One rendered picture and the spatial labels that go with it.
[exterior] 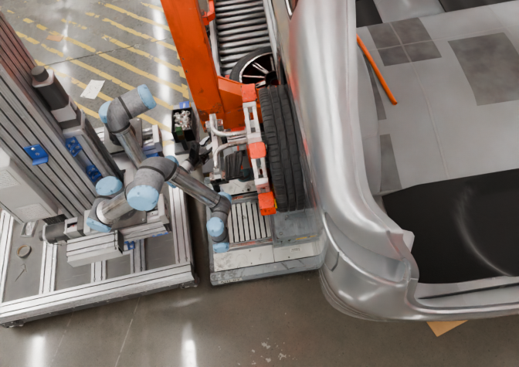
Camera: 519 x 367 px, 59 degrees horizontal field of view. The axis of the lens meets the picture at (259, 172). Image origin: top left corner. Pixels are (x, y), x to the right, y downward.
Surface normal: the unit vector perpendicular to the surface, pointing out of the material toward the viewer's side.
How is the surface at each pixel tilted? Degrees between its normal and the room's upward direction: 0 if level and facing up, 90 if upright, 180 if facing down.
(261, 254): 0
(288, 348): 0
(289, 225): 0
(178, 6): 90
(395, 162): 21
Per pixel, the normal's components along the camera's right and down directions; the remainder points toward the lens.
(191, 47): 0.12, 0.81
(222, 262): -0.11, -0.56
